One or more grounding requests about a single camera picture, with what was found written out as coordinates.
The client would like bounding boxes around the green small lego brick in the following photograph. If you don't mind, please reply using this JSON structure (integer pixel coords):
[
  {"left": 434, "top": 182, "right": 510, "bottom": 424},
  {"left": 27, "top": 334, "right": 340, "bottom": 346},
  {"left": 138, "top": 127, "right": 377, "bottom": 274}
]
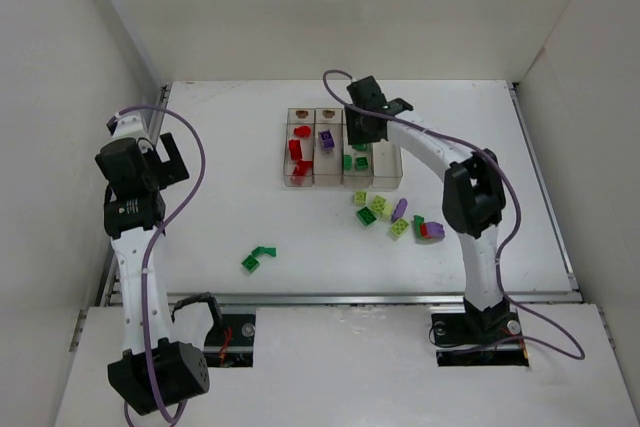
[{"left": 355, "top": 157, "right": 369, "bottom": 171}]

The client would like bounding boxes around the red arch lego brick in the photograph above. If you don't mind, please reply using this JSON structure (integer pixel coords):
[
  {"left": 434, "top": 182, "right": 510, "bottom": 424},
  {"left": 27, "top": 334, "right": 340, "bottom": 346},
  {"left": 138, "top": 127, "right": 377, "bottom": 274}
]
[{"left": 293, "top": 125, "right": 312, "bottom": 139}]

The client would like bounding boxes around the red large lego brick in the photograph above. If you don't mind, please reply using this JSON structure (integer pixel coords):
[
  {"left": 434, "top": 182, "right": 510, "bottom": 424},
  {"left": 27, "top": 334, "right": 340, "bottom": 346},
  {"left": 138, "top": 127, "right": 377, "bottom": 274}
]
[{"left": 291, "top": 160, "right": 313, "bottom": 185}]

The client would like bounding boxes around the green arch lego piece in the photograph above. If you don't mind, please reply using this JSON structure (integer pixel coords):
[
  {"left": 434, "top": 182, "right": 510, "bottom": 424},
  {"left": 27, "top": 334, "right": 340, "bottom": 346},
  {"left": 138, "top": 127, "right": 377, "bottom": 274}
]
[{"left": 251, "top": 246, "right": 277, "bottom": 257}]

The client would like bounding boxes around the green square lego plate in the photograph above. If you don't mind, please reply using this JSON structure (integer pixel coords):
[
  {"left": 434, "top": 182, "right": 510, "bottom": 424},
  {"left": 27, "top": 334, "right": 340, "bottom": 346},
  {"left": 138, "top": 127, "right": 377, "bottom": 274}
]
[{"left": 241, "top": 255, "right": 260, "bottom": 273}]

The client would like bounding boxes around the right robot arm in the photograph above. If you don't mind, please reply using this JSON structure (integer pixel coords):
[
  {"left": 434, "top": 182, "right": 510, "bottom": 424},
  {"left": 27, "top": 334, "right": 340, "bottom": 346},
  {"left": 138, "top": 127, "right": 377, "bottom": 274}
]
[{"left": 345, "top": 76, "right": 509, "bottom": 332}]

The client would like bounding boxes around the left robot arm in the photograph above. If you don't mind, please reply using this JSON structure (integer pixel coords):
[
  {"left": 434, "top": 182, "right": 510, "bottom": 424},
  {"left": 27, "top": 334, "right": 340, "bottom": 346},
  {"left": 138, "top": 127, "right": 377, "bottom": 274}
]
[{"left": 96, "top": 133, "right": 223, "bottom": 422}]

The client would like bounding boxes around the lime lego brick left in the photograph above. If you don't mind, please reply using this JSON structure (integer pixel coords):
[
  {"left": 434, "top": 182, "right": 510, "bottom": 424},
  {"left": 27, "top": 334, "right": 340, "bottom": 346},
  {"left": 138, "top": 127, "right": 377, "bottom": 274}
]
[{"left": 353, "top": 190, "right": 367, "bottom": 206}]

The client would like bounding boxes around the lime lego brick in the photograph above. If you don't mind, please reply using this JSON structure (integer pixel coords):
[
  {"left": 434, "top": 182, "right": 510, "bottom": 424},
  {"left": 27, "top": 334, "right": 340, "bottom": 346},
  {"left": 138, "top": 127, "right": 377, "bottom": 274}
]
[
  {"left": 369, "top": 195, "right": 393, "bottom": 220},
  {"left": 353, "top": 190, "right": 367, "bottom": 206},
  {"left": 389, "top": 217, "right": 410, "bottom": 239}
]

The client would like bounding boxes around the lime lego brick centre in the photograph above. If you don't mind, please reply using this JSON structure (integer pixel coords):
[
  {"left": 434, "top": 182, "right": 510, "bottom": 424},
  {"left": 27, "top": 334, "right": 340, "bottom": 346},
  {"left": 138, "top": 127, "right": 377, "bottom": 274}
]
[{"left": 369, "top": 195, "right": 393, "bottom": 220}]

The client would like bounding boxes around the purple slanted lego piece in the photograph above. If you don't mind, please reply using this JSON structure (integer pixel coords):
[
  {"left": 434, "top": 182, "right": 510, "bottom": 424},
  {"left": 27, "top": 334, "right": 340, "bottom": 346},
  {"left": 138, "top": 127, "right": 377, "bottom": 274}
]
[{"left": 391, "top": 198, "right": 408, "bottom": 222}]

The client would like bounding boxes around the lime lego brick lower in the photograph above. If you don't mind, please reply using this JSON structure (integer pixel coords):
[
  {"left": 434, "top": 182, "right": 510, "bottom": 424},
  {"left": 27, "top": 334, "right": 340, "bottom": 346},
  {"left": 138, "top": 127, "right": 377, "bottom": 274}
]
[{"left": 389, "top": 217, "right": 410, "bottom": 239}]

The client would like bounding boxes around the purple lego brick right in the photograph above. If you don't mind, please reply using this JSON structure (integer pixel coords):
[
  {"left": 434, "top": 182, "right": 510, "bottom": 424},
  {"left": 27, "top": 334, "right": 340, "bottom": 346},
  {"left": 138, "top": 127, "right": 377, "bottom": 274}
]
[{"left": 425, "top": 221, "right": 445, "bottom": 240}]

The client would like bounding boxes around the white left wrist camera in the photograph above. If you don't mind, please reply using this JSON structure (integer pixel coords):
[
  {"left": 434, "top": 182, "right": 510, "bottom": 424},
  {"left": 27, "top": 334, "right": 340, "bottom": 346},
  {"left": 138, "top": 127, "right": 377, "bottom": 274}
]
[{"left": 107, "top": 112, "right": 149, "bottom": 140}]

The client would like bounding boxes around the aluminium table edge rail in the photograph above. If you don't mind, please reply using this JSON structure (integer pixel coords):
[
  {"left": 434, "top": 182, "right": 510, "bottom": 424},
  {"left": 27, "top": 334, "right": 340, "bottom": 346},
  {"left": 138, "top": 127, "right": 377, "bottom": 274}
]
[{"left": 95, "top": 105, "right": 189, "bottom": 357}]

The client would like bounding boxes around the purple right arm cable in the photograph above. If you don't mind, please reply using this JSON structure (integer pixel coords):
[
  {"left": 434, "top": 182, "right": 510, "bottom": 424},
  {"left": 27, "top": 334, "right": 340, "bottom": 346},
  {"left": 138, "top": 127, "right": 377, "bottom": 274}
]
[{"left": 322, "top": 70, "right": 586, "bottom": 361}]

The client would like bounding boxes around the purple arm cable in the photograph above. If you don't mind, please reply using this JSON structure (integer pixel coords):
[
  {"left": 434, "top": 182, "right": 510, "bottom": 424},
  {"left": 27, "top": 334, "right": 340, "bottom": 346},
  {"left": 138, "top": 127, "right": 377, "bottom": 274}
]
[
  {"left": 114, "top": 105, "right": 207, "bottom": 426},
  {"left": 322, "top": 70, "right": 586, "bottom": 361}
]

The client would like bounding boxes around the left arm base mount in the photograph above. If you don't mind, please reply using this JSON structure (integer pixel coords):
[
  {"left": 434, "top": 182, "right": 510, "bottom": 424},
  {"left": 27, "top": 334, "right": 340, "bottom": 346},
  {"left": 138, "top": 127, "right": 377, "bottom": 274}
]
[{"left": 160, "top": 307, "right": 257, "bottom": 368}]

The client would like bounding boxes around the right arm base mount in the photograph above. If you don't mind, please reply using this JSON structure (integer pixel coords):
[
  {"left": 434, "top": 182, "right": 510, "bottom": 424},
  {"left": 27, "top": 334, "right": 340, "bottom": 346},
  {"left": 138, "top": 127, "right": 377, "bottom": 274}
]
[{"left": 429, "top": 310, "right": 529, "bottom": 367}]

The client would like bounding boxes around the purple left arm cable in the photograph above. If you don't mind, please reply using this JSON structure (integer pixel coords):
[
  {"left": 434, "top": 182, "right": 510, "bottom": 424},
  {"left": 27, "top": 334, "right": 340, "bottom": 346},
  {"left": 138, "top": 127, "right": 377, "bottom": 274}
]
[{"left": 114, "top": 105, "right": 207, "bottom": 426}]

